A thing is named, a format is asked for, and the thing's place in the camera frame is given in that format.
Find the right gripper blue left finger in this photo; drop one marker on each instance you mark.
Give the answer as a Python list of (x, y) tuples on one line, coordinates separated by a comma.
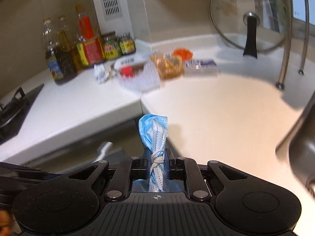
[(147, 162)]

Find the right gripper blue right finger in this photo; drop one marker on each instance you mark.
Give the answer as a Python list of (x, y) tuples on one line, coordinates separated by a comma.
[(169, 163)]

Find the blue face mask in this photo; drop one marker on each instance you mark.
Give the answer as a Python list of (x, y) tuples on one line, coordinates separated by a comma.
[(153, 131)]

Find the yellow snack wrapper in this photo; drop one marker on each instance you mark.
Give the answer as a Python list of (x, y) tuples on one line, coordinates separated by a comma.
[(168, 66)]

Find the blue white toothpick box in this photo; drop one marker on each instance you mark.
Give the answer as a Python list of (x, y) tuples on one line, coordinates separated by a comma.
[(200, 67)]

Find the white tissue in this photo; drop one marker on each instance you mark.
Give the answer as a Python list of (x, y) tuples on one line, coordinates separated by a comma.
[(101, 72)]

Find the white medicine box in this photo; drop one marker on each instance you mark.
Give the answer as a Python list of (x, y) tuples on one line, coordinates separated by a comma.
[(131, 60)]

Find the white toothbrush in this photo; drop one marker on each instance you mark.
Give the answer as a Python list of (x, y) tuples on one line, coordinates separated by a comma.
[(103, 150)]

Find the person left hand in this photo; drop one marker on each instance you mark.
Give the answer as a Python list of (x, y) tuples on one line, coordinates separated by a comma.
[(6, 223)]

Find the black gas stove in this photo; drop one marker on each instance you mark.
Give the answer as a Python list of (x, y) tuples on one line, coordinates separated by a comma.
[(13, 114)]

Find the red cap bottle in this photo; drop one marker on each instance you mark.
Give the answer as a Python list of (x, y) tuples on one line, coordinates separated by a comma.
[(126, 71)]

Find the orange mesh scrubber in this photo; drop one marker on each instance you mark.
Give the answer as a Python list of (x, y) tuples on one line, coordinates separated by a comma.
[(185, 54)]

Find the green label sauce jar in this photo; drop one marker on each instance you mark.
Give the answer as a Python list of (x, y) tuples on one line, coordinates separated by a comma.
[(111, 47)]

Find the yellow label sauce jar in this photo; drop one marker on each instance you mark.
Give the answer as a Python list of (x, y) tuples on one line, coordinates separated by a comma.
[(126, 44)]

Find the dark soy sauce bottle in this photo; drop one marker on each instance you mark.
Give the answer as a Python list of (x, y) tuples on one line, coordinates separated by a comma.
[(58, 59)]

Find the red label oil bottle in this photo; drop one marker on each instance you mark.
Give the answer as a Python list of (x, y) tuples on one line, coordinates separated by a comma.
[(89, 42)]

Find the metal rack legs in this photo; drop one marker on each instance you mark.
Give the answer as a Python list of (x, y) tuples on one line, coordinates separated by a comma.
[(291, 31)]

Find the yellow oil bottle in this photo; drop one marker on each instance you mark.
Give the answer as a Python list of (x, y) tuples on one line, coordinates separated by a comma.
[(67, 42)]

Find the glass pot lid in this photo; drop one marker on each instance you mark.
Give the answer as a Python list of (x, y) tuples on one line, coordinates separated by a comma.
[(253, 26)]

